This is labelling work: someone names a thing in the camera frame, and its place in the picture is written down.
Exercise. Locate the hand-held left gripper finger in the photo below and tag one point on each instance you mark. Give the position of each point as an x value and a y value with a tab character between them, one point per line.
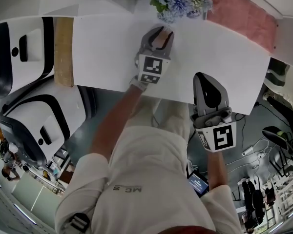
171	41
146	38

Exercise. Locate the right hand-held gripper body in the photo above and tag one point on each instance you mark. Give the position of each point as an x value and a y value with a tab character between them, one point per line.
222	136

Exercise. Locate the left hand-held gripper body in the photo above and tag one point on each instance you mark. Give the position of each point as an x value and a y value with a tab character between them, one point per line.
151	66

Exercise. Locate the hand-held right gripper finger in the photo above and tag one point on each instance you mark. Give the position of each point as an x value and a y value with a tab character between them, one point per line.
223	97
197	94

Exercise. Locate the person's left forearm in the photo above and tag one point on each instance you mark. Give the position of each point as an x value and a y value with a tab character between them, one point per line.
114	123

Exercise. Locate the white and black robot base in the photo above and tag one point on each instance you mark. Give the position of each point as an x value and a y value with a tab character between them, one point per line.
70	106
36	57

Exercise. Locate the person's right forearm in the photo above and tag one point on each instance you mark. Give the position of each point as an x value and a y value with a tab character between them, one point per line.
216	169

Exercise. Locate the white power strip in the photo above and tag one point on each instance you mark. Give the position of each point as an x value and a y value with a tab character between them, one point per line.
247	150

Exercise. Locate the person's beige trousers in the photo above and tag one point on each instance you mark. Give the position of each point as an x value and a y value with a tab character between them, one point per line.
171	118

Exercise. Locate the blue artificial flowers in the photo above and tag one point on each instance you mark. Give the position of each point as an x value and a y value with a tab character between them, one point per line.
175	1

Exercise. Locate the black tablet with screen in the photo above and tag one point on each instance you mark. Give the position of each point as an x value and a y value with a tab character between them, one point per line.
197	183

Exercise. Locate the person's white shirt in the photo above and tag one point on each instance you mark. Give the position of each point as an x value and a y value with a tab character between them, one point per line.
149	167

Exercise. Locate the pink fluffy mat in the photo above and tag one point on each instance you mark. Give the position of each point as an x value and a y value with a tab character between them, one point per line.
246	16

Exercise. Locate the brown cardboard box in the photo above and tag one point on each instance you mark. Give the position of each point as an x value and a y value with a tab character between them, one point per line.
63	52

